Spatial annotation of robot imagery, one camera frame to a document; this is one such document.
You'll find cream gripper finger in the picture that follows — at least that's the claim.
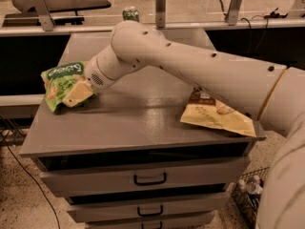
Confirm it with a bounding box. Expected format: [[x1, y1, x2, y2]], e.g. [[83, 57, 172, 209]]
[[63, 80, 93, 107]]

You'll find green rice chip bag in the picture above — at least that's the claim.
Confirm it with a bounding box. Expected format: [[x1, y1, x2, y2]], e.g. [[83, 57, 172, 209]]
[[41, 62, 97, 112]]

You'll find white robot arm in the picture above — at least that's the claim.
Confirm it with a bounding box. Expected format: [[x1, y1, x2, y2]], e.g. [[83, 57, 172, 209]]
[[85, 20, 305, 229]]

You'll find brown sea salt chip bag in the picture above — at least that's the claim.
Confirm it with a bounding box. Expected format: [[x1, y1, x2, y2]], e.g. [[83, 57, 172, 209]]
[[180, 89, 255, 136]]

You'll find grey drawer cabinet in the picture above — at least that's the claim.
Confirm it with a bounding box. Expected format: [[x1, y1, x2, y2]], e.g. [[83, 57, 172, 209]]
[[18, 28, 267, 229]]

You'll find green soda can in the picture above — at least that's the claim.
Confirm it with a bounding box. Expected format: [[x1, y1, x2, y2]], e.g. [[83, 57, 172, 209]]
[[122, 6, 140, 22]]

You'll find clear plastic water bottle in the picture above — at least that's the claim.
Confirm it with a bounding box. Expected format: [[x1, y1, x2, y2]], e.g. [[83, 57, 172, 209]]
[[238, 175, 263, 195]]

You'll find black floor cable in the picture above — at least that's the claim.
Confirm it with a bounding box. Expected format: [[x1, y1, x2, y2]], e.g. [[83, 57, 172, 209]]
[[0, 134, 62, 229]]

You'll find left metal bracket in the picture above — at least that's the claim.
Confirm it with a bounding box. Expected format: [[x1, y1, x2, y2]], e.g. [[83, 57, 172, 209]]
[[31, 0, 55, 31]]

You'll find metal bracket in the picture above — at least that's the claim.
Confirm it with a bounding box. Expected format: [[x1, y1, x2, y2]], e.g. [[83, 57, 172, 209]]
[[31, 0, 55, 31], [155, 0, 166, 28], [225, 0, 242, 26]]

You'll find top drawer black handle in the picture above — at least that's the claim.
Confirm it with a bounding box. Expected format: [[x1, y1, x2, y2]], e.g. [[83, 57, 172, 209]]
[[133, 173, 167, 186]]

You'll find drawer black handle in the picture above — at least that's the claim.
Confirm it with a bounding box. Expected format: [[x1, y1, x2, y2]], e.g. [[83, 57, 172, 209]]
[[136, 205, 164, 218], [133, 173, 167, 186], [141, 221, 163, 229]]

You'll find middle metal bracket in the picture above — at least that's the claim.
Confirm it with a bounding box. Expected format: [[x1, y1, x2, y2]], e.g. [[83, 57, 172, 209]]
[[155, 0, 166, 28]]

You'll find middle drawer black handle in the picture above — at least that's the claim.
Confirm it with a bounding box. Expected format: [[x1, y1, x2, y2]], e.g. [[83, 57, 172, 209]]
[[136, 205, 164, 218]]

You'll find bottom drawer black handle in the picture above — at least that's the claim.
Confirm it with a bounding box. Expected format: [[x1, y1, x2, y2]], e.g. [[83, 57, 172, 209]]
[[141, 221, 163, 229]]

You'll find right metal bracket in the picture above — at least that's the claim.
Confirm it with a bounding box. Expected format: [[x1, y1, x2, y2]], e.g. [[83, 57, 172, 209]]
[[225, 0, 242, 26]]

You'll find wire mesh basket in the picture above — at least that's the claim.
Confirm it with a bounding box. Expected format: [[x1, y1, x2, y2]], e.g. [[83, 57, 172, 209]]
[[232, 168, 269, 229]]

